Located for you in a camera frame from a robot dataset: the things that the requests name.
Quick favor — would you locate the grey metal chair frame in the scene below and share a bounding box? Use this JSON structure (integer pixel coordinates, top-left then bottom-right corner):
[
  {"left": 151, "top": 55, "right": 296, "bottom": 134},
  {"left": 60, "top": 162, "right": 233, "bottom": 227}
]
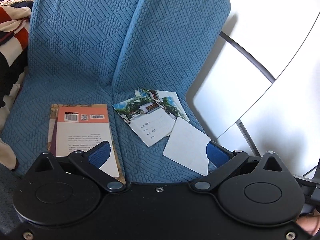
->
[{"left": 220, "top": 31, "right": 276, "bottom": 157}]

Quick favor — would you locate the striped red black blanket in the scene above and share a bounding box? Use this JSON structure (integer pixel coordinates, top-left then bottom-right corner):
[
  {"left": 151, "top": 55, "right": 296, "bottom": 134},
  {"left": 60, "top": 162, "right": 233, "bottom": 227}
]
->
[{"left": 0, "top": 0, "right": 41, "bottom": 172}]

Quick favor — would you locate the person's hand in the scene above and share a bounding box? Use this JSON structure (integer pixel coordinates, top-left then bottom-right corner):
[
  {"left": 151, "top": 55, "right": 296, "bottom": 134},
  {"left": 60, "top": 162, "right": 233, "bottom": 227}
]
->
[{"left": 296, "top": 210, "right": 320, "bottom": 236}]

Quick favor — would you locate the blue quilted chair cover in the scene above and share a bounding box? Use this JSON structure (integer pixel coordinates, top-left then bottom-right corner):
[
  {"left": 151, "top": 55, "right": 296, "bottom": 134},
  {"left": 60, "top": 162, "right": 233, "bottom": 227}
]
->
[{"left": 1, "top": 0, "right": 231, "bottom": 176}]

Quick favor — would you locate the school photo notebook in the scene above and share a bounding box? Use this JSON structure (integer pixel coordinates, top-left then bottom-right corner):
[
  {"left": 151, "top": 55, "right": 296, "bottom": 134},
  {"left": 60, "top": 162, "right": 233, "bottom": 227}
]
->
[
  {"left": 135, "top": 88, "right": 190, "bottom": 121},
  {"left": 113, "top": 96, "right": 175, "bottom": 147}
]

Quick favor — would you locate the white card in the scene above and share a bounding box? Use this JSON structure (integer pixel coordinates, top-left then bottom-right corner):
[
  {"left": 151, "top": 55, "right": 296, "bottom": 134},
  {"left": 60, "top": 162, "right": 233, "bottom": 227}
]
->
[{"left": 163, "top": 118, "right": 210, "bottom": 176}]

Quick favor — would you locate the tan illustrated cover book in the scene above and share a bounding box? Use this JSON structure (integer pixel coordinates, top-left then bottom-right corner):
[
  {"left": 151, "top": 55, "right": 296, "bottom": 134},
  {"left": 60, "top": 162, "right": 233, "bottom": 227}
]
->
[{"left": 47, "top": 103, "right": 126, "bottom": 185}]

